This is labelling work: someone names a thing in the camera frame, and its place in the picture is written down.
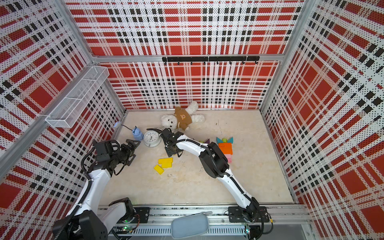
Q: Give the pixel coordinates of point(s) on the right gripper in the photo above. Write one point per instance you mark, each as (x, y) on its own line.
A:
(169, 152)

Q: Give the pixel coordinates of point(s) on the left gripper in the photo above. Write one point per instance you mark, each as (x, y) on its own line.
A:
(128, 151)

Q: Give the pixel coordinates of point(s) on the yellow long block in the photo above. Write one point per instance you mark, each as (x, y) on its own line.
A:
(165, 161)

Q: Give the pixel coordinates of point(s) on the yellow short block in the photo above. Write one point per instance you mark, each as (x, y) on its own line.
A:
(166, 165)

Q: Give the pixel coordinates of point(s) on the yellow small block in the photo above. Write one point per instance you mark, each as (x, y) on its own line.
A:
(159, 169)

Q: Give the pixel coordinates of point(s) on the orange block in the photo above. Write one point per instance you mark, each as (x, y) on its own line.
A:
(226, 149)
(225, 145)
(227, 152)

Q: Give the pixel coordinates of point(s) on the orange block top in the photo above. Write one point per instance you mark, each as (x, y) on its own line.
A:
(225, 145)

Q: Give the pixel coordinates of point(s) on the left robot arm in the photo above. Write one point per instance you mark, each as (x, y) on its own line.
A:
(98, 166)

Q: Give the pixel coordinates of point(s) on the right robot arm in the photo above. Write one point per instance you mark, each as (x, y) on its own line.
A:
(216, 166)

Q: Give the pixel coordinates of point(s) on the white alarm clock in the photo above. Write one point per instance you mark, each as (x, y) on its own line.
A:
(152, 139)

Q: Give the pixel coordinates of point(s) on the white teddy bear brown shirt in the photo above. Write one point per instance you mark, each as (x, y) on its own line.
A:
(182, 118)

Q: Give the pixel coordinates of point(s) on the grey pouch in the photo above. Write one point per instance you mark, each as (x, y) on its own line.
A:
(190, 226)

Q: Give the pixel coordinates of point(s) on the blue cable connector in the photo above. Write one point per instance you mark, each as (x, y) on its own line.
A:
(137, 134)

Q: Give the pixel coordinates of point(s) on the white wire mesh basket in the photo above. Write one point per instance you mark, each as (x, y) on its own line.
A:
(67, 112)

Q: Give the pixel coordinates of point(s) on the black hook rail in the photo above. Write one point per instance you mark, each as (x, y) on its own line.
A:
(211, 59)

